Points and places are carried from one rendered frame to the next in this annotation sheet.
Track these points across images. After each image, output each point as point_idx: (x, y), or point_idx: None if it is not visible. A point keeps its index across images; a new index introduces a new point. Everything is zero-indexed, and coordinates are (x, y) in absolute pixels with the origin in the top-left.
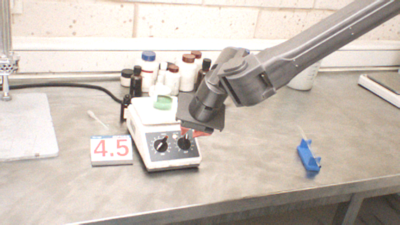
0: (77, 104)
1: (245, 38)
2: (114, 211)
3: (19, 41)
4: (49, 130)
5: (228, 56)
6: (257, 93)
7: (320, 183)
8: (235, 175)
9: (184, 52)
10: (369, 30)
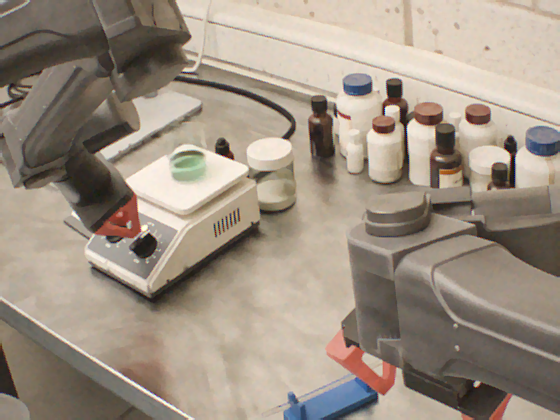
0: (213, 134)
1: None
2: None
3: (234, 11)
4: (105, 155)
5: None
6: (8, 168)
7: None
8: (167, 342)
9: (482, 103)
10: (58, 108)
